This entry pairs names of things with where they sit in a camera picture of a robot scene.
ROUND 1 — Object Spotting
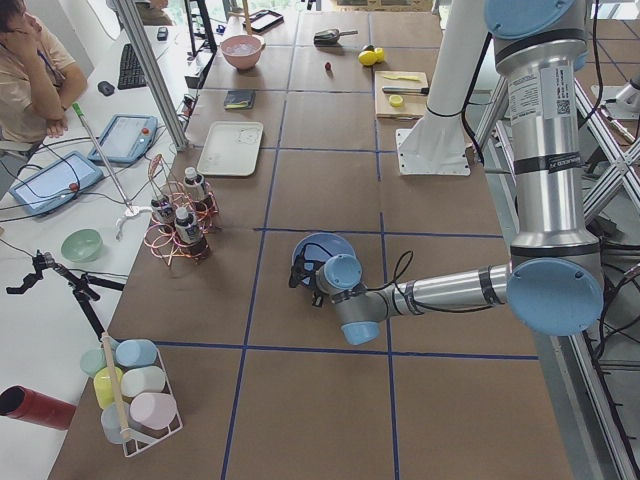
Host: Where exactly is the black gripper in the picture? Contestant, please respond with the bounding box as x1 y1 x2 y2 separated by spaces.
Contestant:
288 254 323 306

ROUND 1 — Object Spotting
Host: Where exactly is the blue plastic plate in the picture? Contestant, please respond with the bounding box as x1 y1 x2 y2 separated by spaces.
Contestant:
292 232 355 265

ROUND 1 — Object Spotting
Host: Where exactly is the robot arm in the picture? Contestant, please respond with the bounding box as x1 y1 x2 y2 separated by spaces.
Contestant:
289 1 604 345

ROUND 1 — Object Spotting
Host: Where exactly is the tea bottle front left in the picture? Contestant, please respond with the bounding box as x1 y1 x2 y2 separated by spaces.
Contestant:
174 207 210 259

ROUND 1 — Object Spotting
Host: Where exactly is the tea bottle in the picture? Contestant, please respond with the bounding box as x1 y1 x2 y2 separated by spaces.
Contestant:
184 167 213 211
151 195 175 234
174 207 210 259

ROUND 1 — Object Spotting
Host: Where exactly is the tea bottle right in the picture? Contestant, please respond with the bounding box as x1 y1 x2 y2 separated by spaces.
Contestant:
184 167 213 211

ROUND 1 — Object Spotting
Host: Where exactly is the cream bear tray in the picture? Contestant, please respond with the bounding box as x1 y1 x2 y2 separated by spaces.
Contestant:
196 121 264 177

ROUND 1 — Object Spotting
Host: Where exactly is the tea bottle middle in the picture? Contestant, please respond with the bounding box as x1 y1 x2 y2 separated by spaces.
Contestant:
151 195 175 234

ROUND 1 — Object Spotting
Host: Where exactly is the white grabber stick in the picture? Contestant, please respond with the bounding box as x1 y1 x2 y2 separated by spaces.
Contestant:
72 102 152 241

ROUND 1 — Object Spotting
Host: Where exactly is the white plastic cup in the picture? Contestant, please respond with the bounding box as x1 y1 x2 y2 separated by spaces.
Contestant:
121 365 166 398

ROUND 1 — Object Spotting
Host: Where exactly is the half lemon slice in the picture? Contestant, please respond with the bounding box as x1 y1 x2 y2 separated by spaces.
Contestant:
388 94 404 108

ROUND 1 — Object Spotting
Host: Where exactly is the wooden cutting board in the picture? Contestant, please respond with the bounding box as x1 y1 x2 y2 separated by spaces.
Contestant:
374 70 429 119

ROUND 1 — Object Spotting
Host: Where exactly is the pink plastic cup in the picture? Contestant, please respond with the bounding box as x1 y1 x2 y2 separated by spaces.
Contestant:
129 392 177 430

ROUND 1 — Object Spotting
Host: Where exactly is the blue teach pendant far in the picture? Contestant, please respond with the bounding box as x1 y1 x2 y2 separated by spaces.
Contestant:
98 114 158 165

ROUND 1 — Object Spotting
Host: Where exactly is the blue teach pendant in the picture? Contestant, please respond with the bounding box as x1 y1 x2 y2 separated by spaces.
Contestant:
9 151 103 215
98 114 158 165

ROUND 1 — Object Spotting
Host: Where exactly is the green bowl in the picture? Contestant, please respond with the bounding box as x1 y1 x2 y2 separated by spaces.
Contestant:
61 229 103 263

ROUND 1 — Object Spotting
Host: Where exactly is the yellow plastic knife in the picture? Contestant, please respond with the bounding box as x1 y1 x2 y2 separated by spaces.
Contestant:
382 74 423 82

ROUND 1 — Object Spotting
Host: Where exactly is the yellow lemon large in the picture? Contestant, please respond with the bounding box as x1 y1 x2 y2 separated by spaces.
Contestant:
358 50 378 67

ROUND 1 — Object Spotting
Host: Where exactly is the pink bowl with ice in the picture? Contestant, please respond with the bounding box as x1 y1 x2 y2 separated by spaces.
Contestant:
220 34 265 71

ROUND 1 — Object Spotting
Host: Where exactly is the yellow plastic cup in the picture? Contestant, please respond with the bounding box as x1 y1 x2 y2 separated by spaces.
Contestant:
93 367 114 410

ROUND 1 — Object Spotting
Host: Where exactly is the mint plastic cup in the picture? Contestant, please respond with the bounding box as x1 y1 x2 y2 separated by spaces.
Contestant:
79 348 107 378

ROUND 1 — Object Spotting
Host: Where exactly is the yellow lemon small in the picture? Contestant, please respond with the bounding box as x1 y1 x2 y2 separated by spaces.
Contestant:
374 47 385 63

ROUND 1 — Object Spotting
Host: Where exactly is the metal ice scoop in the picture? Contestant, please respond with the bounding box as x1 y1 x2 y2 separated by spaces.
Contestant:
313 28 358 46

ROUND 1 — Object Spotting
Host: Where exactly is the light blue plastic cup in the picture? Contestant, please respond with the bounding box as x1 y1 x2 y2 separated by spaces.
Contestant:
100 402 124 445

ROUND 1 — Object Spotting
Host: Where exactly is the blue teach pendant near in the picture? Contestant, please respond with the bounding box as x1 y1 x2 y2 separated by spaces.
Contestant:
9 151 103 215

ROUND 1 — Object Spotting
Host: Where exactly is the black keyboard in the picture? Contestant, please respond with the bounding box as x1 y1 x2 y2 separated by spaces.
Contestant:
117 43 146 90

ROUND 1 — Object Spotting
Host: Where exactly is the black computer mouse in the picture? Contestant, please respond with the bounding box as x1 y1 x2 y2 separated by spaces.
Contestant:
97 81 115 96

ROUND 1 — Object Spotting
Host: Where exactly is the wooden paper towel stand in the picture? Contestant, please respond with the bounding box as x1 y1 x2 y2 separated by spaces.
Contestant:
241 0 253 35

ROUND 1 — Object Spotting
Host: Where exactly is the red cylinder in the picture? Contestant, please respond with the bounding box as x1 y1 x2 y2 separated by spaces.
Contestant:
1 385 76 430

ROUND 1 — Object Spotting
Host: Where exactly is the seated person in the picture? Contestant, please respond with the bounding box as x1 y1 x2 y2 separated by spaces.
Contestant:
1 1 87 144

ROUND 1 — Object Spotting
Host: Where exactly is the copper wire bottle rack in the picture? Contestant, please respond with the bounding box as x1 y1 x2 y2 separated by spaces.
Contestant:
144 154 219 265

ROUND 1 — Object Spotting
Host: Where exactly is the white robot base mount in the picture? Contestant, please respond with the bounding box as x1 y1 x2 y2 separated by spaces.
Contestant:
397 0 490 176

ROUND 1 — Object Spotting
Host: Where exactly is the steel knife handle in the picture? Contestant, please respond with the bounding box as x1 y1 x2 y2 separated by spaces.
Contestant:
382 86 430 96

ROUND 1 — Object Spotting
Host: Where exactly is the white wire cup rack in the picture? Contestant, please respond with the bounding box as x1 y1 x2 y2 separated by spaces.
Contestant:
101 333 183 458

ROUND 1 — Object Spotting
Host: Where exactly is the black camera tripod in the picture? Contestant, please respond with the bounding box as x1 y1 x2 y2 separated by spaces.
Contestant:
6 251 125 339

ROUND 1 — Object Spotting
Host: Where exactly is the aluminium frame post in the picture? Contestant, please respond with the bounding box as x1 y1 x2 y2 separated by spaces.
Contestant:
114 0 189 152

